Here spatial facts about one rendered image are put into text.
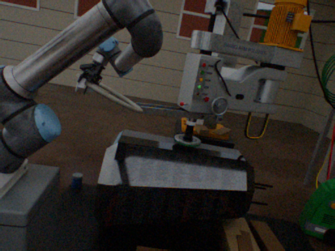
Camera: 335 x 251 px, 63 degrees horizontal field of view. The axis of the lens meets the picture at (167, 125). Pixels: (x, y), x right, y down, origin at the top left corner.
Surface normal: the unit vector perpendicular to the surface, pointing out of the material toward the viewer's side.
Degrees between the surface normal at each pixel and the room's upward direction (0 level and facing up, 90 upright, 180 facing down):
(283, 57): 90
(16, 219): 90
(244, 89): 90
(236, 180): 45
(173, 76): 90
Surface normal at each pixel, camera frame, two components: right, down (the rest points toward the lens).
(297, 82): 0.06, 0.28
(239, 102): 0.38, 0.32
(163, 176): 0.16, -0.47
